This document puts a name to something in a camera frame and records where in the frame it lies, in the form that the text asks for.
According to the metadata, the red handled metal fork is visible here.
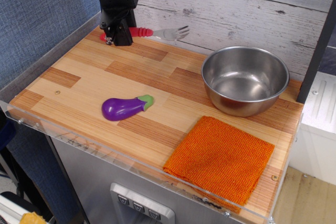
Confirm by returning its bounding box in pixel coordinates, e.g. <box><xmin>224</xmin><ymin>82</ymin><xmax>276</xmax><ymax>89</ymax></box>
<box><xmin>99</xmin><ymin>25</ymin><xmax>190</xmax><ymax>41</ymax></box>

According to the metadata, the purple toy eggplant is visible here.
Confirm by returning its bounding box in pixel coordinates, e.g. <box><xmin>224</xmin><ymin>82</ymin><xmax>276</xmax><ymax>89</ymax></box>
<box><xmin>101</xmin><ymin>95</ymin><xmax>154</xmax><ymax>121</ymax></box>

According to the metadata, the clear acrylic edge guard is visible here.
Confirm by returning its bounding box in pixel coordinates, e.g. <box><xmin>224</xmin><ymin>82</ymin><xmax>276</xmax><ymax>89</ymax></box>
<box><xmin>1</xmin><ymin>102</ymin><xmax>273</xmax><ymax>223</ymax></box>

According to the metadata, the dark vertical frame post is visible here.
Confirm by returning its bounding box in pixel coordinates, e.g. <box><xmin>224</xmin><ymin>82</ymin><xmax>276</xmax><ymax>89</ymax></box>
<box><xmin>296</xmin><ymin>0</ymin><xmax>336</xmax><ymax>103</ymax></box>

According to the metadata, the white ridged side unit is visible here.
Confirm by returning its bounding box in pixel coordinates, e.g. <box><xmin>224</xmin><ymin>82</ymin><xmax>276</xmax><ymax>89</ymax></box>
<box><xmin>289</xmin><ymin>72</ymin><xmax>335</xmax><ymax>185</ymax></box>

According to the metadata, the orange knitted cloth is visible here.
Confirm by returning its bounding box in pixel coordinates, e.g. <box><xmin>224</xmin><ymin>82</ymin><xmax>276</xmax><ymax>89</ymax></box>
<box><xmin>163</xmin><ymin>116</ymin><xmax>275</xmax><ymax>213</ymax></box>

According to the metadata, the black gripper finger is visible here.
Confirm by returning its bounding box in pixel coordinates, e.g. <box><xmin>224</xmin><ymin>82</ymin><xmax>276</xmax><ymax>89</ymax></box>
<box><xmin>100</xmin><ymin>19</ymin><xmax>133</xmax><ymax>46</ymax></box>

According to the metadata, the stainless steel pot bowl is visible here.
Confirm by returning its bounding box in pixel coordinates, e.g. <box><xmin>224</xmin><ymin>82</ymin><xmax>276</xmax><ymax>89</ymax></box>
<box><xmin>201</xmin><ymin>46</ymin><xmax>290</xmax><ymax>117</ymax></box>

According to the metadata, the silver button control panel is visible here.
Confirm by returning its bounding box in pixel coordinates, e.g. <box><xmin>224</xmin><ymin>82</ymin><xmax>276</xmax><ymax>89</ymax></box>
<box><xmin>110</xmin><ymin>183</ymin><xmax>175</xmax><ymax>223</ymax></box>

